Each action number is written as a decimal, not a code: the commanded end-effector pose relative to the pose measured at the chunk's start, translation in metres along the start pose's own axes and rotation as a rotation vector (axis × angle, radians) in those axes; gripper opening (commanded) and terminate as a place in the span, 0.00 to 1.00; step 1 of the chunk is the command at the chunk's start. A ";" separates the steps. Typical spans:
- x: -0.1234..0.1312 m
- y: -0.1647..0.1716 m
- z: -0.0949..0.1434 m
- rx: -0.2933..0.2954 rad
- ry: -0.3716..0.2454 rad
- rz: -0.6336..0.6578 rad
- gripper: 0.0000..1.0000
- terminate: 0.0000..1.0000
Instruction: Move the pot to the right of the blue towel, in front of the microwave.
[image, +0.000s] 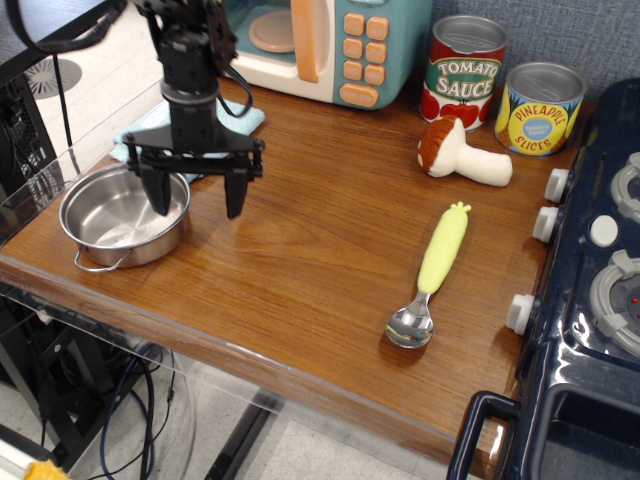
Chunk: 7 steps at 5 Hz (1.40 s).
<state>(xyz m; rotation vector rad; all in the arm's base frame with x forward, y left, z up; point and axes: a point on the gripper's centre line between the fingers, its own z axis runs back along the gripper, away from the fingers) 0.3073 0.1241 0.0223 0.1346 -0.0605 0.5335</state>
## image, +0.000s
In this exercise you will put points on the pineapple slices can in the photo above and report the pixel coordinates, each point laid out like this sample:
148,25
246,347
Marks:
539,107

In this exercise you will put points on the light blue towel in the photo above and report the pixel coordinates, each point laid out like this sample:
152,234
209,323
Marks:
150,125

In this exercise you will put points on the black side desk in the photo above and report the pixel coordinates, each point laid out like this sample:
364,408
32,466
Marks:
32,29

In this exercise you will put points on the dark blue toy stove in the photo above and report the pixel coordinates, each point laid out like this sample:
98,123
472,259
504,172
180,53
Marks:
575,411

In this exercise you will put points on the spoon with yellow handle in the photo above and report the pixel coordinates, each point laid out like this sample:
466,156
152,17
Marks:
412,327

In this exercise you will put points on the teal toy microwave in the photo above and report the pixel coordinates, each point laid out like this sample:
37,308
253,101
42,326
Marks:
353,53

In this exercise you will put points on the tomato sauce can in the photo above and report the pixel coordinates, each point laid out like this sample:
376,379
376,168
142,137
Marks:
463,66

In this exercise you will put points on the stainless steel pot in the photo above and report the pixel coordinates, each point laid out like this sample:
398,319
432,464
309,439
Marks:
109,217

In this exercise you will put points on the plush mushroom toy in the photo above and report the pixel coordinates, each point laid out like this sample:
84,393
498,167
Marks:
443,150

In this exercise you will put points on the white stove knob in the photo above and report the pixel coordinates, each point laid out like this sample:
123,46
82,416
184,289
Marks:
519,313
556,184
545,223

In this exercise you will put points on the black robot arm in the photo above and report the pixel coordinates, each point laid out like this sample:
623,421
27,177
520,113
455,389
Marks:
196,46

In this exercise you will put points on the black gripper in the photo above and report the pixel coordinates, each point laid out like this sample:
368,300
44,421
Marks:
194,129

